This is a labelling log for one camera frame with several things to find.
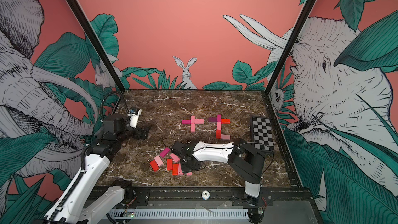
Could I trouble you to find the pink block top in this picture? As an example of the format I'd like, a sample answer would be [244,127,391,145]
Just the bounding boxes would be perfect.
[195,119,204,124]

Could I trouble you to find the red row block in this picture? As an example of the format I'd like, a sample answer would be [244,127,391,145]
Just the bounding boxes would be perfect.
[216,129,221,139]
[172,163,179,176]

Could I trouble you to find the purple block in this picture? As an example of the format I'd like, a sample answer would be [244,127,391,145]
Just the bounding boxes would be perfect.
[208,117,217,122]

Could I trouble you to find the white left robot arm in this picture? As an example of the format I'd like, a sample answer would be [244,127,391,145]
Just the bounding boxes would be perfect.
[34,112,149,224]

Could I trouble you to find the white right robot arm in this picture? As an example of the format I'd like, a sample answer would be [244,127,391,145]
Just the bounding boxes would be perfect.
[171,140,265,206]

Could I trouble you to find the checkerboard calibration plate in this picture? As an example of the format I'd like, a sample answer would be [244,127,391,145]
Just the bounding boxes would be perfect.
[250,116,275,154]

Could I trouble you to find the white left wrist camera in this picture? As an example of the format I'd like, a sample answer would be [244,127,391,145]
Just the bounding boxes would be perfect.
[128,108,142,129]

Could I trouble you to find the black corrugated cable hose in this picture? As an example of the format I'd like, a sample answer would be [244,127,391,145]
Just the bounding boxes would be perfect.
[99,91,130,122]

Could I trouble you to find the white slotted cable duct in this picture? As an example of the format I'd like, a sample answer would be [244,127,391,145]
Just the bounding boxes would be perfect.
[109,208,249,220]

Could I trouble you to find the black front frame rail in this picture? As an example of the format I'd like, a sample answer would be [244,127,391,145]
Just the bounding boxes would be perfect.
[130,186,314,207]

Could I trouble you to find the black left corner frame post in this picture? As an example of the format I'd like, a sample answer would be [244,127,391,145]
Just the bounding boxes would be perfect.
[66,0,125,93]

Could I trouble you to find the black corner frame post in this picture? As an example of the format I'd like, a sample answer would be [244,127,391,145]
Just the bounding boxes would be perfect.
[265,0,316,94]
[66,0,125,93]

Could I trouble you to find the black right corner frame post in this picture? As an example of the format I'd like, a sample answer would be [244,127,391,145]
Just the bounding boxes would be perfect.
[265,0,316,94]

